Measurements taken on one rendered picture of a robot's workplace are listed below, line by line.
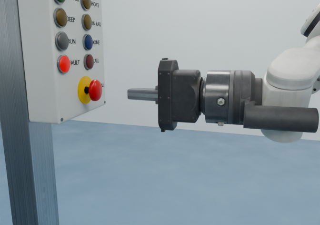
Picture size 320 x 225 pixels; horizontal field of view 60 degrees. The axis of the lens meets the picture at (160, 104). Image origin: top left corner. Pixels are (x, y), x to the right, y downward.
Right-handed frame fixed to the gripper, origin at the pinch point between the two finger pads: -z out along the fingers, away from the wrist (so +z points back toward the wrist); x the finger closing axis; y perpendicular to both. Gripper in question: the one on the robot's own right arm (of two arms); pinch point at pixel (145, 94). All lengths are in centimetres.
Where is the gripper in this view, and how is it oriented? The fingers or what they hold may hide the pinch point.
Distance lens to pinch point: 49.2
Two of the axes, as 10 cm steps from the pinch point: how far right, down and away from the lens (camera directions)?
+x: -0.1, -9.8, -2.0
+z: 9.6, 0.5, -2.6
